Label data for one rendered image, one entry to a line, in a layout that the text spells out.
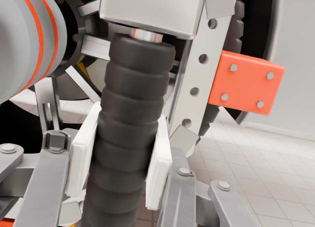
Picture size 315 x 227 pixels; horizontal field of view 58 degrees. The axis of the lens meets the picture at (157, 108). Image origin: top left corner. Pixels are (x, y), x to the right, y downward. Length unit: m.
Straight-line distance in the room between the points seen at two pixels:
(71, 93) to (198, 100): 0.36
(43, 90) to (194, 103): 0.26
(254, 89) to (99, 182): 0.28
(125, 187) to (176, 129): 0.23
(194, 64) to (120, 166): 0.24
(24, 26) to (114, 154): 0.17
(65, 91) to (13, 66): 0.39
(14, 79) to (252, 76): 0.28
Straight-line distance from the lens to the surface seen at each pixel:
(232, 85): 0.39
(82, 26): 0.48
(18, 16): 0.29
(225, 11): 0.37
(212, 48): 0.37
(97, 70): 0.64
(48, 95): 0.51
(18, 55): 0.28
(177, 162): 0.16
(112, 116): 0.15
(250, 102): 0.40
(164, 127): 0.18
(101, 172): 0.17
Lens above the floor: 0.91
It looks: 17 degrees down
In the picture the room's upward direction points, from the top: 13 degrees clockwise
